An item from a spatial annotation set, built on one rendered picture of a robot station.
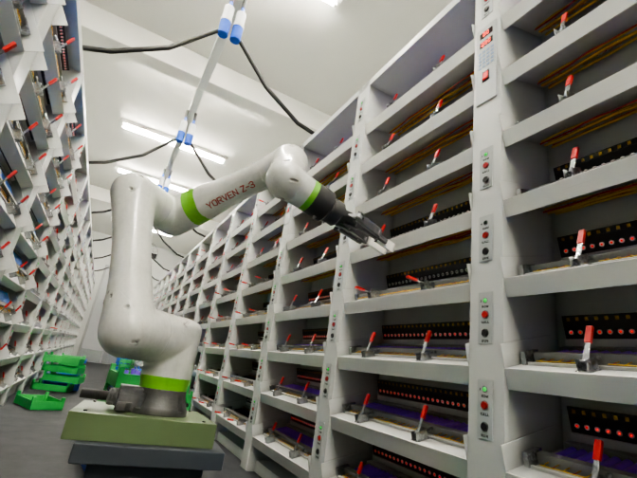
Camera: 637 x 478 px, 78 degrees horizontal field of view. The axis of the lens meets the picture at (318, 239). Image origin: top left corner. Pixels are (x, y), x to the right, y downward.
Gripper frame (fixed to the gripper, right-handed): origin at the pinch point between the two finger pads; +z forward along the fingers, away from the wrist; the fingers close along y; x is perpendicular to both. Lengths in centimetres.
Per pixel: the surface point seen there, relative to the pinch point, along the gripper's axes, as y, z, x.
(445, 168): -12.2, 5.4, -28.1
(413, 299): -1.5, 15.8, 10.4
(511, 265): -32.7, 16.3, 4.1
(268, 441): 91, 32, 65
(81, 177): 248, -128, -45
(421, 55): 10, -6, -92
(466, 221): -20.8, 10.7, -8.8
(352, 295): 37.3, 17.0, 4.4
